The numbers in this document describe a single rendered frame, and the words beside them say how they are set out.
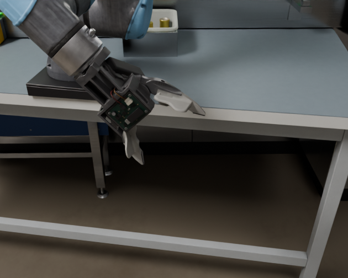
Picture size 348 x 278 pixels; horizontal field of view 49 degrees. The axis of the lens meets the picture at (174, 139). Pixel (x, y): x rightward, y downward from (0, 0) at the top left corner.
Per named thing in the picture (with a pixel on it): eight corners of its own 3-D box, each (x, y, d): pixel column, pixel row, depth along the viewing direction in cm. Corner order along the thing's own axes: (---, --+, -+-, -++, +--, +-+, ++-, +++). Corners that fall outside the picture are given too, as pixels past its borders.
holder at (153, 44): (175, 30, 144) (175, 8, 140) (177, 57, 121) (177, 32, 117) (130, 30, 144) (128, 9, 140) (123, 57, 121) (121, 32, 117)
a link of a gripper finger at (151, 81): (177, 112, 66) (127, 102, 65) (177, 107, 67) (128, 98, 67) (183, 86, 64) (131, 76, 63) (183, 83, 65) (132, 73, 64)
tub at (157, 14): (176, 33, 140) (176, 8, 135) (178, 55, 121) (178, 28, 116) (128, 33, 139) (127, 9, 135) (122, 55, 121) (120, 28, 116)
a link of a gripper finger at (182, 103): (206, 127, 62) (150, 116, 62) (204, 112, 68) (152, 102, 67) (211, 110, 61) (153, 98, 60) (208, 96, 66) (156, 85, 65)
